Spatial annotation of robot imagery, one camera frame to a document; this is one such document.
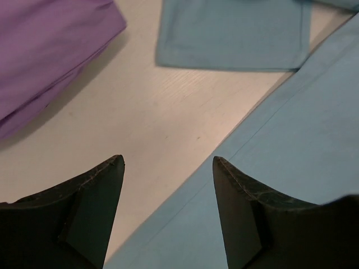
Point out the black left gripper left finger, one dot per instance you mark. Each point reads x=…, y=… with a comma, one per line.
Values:
x=65, y=226

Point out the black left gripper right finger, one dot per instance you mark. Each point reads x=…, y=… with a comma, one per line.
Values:
x=264, y=228

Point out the light blue trousers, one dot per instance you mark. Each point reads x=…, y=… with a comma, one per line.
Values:
x=302, y=140

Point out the folded purple trousers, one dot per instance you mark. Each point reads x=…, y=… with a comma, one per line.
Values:
x=44, y=46

